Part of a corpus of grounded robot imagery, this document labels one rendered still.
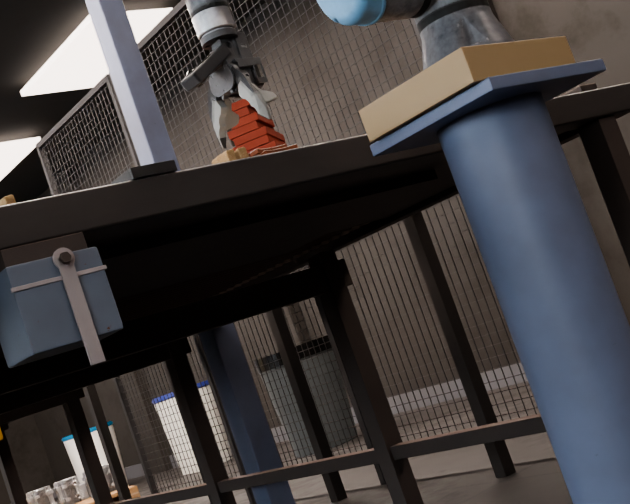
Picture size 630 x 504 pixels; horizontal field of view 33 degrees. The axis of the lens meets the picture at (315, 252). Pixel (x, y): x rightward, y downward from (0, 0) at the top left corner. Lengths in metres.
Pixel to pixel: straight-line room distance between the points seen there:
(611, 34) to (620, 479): 4.31
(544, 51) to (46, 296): 0.80
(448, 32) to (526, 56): 0.13
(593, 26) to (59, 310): 4.65
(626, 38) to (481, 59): 4.20
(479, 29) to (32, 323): 0.78
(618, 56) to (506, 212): 4.18
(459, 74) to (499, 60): 0.07
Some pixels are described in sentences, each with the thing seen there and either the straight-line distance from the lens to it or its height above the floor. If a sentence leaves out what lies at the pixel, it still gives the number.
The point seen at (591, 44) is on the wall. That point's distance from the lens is 5.81.
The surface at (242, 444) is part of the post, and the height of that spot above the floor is 0.36.
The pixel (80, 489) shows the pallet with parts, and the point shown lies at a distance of 7.97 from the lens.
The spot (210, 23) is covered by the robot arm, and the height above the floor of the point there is 1.23.
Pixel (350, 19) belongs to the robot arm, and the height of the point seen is 1.04.
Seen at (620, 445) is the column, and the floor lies 0.32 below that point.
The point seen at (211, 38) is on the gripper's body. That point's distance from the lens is 2.01.
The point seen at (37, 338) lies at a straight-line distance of 1.41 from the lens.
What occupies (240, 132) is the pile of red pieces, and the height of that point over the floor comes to 1.21.
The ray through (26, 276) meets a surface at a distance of 1.42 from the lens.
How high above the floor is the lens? 0.60
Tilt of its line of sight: 5 degrees up
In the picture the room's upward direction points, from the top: 19 degrees counter-clockwise
